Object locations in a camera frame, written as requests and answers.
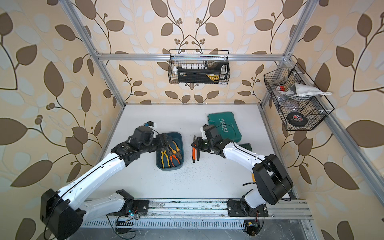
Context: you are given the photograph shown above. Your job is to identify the grey cloth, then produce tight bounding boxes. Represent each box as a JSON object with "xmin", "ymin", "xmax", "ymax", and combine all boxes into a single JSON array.
[{"xmin": 284, "ymin": 84, "xmax": 333, "ymax": 97}]

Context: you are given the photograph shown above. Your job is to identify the black red wheel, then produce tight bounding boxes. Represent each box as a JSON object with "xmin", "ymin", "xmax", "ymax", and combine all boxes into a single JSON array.
[{"xmin": 287, "ymin": 112, "xmax": 308, "ymax": 128}]

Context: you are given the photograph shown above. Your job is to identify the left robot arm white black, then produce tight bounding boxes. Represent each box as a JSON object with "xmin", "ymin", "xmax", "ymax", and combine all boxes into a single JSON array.
[{"xmin": 41, "ymin": 126, "xmax": 172, "ymax": 240}]

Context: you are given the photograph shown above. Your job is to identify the teal plastic storage box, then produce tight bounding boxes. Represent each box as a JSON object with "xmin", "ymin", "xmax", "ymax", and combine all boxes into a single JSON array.
[{"xmin": 156, "ymin": 132, "xmax": 185, "ymax": 171}]

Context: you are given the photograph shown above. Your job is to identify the right wire basket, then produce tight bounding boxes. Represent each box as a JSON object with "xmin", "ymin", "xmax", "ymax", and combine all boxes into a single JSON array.
[{"xmin": 264, "ymin": 63, "xmax": 335, "ymax": 131}]

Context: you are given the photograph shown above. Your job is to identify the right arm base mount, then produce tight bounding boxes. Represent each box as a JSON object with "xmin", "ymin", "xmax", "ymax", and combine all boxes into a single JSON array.
[{"xmin": 227, "ymin": 199, "xmax": 269, "ymax": 218}]

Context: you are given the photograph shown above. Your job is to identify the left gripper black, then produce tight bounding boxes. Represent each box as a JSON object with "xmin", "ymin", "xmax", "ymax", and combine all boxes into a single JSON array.
[{"xmin": 141, "ymin": 133, "xmax": 175, "ymax": 157}]

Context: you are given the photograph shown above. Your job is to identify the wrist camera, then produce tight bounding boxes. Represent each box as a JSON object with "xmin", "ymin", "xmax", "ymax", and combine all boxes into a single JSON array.
[
  {"xmin": 133, "ymin": 121, "xmax": 156, "ymax": 144},
  {"xmin": 201, "ymin": 125, "xmax": 221, "ymax": 140}
]

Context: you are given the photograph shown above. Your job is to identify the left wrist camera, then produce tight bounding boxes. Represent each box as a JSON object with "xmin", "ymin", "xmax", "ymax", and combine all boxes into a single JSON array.
[{"xmin": 133, "ymin": 121, "xmax": 156, "ymax": 144}]

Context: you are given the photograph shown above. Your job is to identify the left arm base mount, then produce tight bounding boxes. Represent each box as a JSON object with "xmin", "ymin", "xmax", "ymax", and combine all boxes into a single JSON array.
[{"xmin": 113, "ymin": 199, "xmax": 150, "ymax": 217}]

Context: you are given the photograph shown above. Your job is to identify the black yellow tool box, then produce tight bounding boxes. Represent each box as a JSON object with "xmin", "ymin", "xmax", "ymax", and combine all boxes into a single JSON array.
[{"xmin": 176, "ymin": 62, "xmax": 230, "ymax": 84}]

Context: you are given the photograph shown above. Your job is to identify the yellow black combination pliers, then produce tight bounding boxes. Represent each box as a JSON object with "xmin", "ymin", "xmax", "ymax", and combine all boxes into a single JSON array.
[{"xmin": 161, "ymin": 150, "xmax": 171, "ymax": 169}]

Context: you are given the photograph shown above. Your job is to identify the back wire basket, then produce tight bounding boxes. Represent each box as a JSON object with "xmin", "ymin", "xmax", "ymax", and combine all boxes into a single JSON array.
[{"xmin": 168, "ymin": 49, "xmax": 231, "ymax": 85}]

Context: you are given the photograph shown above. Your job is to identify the green tool case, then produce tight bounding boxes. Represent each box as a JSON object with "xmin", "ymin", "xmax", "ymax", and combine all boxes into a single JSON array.
[{"xmin": 208, "ymin": 112, "xmax": 242, "ymax": 143}]

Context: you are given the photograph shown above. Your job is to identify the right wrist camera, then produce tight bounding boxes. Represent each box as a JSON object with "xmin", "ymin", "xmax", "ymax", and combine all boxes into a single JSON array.
[{"xmin": 201, "ymin": 125, "xmax": 221, "ymax": 140}]

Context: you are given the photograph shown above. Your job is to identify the orange handled pliers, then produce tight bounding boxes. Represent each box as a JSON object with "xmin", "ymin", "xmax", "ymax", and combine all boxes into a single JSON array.
[{"xmin": 192, "ymin": 136, "xmax": 200, "ymax": 163}]

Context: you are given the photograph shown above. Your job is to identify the wire basket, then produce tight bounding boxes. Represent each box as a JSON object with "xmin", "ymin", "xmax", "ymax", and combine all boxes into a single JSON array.
[
  {"xmin": 264, "ymin": 63, "xmax": 335, "ymax": 131},
  {"xmin": 168, "ymin": 49, "xmax": 231, "ymax": 85}
]

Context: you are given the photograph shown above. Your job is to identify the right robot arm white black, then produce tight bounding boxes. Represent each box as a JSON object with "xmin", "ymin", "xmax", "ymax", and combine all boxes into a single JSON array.
[{"xmin": 192, "ymin": 135, "xmax": 294, "ymax": 211}]

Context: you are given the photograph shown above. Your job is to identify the orange long nose pliers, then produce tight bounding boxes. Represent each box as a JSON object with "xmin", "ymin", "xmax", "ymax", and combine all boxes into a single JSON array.
[{"xmin": 167, "ymin": 143, "xmax": 182, "ymax": 167}]

